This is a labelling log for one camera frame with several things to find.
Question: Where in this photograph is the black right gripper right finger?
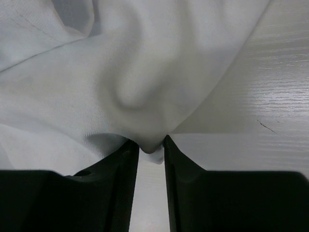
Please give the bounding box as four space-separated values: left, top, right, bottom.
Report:
164 136 309 232

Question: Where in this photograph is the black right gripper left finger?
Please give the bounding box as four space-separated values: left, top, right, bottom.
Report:
0 140 139 232

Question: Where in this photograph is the white fabric skirt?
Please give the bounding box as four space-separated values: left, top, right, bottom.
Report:
0 0 269 174

